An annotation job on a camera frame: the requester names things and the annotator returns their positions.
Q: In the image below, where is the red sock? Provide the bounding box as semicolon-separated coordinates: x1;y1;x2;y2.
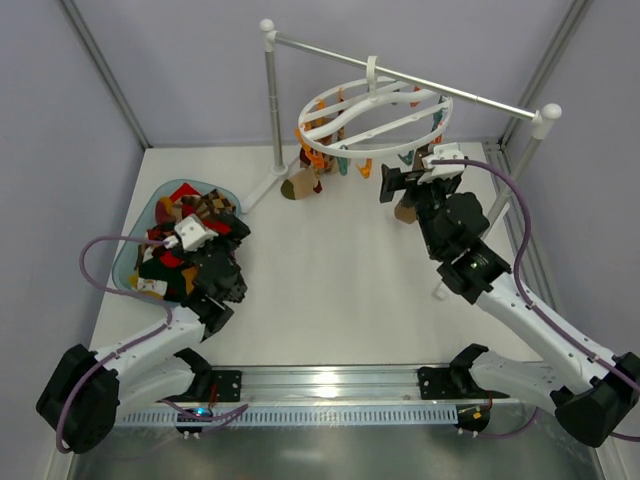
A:
152;248;184;269

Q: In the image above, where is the brown striped sock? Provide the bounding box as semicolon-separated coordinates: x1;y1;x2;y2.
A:
180;195;218;219

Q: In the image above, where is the brown yellow argyle sock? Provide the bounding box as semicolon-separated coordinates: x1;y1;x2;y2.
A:
202;189;236;214

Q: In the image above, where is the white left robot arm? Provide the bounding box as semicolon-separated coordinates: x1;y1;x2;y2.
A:
36;213;250;454

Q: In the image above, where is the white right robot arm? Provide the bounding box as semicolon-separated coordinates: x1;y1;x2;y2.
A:
379;159;639;448

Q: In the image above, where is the pile of colourful socks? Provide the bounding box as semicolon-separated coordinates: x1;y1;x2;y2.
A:
114;180;240;303

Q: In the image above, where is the white round clip hanger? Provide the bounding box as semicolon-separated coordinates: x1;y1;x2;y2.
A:
296;56;453;159

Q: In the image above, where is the teal clothes peg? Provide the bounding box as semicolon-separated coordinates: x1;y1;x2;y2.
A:
397;151;415;166

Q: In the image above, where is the orange clothes peg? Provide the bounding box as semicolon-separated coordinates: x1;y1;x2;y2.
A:
356;158;373;179
300;148;324;168

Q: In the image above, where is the beige patchwork argyle sock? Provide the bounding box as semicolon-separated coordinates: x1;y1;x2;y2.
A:
280;128;350;200

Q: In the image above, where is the teal plastic basket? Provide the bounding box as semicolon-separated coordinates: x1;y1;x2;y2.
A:
111;179;241;291

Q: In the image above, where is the white metal drying rack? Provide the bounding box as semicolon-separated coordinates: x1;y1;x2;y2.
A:
239;18;563;301

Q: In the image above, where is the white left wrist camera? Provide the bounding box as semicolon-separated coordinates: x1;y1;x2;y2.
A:
162;214;218;252

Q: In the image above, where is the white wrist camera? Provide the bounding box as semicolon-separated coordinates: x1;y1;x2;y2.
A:
162;214;218;252
419;142;467;187

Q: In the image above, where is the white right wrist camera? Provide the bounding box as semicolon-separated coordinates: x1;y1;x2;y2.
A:
419;142;467;187

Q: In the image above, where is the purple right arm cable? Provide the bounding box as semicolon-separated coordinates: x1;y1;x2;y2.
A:
424;158;640;443

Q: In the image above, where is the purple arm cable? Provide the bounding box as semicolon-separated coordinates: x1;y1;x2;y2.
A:
424;158;640;443
54;234;251;454

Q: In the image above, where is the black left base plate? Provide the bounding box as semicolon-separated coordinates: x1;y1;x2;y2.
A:
189;370;242;404

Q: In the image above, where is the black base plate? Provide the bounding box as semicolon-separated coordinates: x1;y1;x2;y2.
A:
417;366;508;400
189;370;242;404

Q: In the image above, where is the aluminium mounting rail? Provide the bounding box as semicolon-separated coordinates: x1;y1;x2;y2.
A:
64;362;607;407

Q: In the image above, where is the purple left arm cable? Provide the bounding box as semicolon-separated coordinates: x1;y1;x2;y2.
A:
54;234;251;454

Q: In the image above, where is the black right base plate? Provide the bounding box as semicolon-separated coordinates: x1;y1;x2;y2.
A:
417;366;508;400

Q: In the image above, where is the white slotted cable duct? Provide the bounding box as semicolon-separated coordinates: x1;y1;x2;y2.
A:
116;403;458;428

